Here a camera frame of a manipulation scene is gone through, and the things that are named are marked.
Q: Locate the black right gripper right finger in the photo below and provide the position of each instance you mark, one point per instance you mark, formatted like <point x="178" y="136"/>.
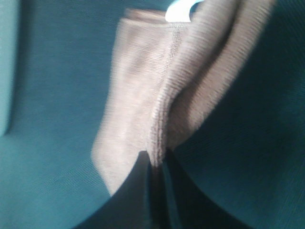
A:
<point x="189" y="207"/>

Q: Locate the orange-brown towel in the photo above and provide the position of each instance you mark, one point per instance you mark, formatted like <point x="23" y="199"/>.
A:
<point x="167" y="77"/>

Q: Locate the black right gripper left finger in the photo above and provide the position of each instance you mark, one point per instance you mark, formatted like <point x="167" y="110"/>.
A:
<point x="128" y="208"/>

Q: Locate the black table mat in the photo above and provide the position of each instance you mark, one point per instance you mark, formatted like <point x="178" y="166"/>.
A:
<point x="248" y="156"/>

